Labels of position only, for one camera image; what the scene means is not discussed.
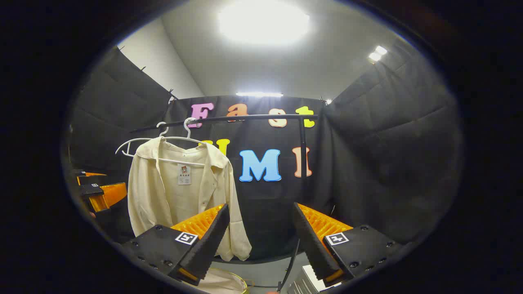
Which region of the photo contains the large ceiling light panel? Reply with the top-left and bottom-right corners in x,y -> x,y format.
219,2 -> 311,43

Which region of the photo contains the black backdrop cloth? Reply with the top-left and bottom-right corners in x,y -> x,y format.
67,39 -> 464,264

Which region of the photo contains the small ceiling light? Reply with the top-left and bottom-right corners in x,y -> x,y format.
368,46 -> 388,62

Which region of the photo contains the black metal clothes rack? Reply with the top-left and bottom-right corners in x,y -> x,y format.
130,114 -> 319,292

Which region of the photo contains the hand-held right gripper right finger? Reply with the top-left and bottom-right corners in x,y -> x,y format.
292,202 -> 405,288

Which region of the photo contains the white ribbed plastic box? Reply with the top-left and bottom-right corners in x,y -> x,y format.
287,265 -> 342,294

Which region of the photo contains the white plastic clothes hanger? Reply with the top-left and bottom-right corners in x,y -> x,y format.
115,122 -> 169,158
157,117 -> 209,167

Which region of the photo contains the round white laundry hamper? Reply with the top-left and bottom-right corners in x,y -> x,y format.
192,267 -> 249,294

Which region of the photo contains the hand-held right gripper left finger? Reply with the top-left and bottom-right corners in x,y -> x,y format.
122,203 -> 230,286

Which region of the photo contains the cream button shirt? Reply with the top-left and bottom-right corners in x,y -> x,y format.
128,137 -> 253,262

